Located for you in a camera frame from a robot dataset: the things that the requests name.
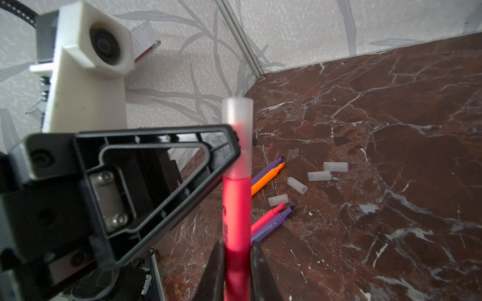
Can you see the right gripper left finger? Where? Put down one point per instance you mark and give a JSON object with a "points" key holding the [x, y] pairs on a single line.
{"points": [[211, 286]]}

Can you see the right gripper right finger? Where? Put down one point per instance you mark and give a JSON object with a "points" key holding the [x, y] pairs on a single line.
{"points": [[262, 284]]}

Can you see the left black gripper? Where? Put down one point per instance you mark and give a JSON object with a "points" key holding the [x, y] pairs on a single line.
{"points": [[71, 203]]}

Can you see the red pink marker pen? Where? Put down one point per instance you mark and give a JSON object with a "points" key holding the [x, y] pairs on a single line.
{"points": [[237, 200]]}

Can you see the purple marker pen lower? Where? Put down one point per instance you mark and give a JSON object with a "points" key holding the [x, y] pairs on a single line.
{"points": [[271, 225]]}

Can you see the purple marker pen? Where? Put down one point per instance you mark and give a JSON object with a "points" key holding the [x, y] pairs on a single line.
{"points": [[271, 225], [271, 166]]}

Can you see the clear pen cap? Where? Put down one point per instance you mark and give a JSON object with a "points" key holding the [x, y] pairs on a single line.
{"points": [[277, 200], [297, 185], [319, 176], [338, 167]]}

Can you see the orange marker pen left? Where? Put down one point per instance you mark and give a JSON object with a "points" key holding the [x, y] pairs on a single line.
{"points": [[269, 176]]}

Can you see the clear plastic wall tray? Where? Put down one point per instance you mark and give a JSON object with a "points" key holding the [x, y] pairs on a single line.
{"points": [[145, 41]]}

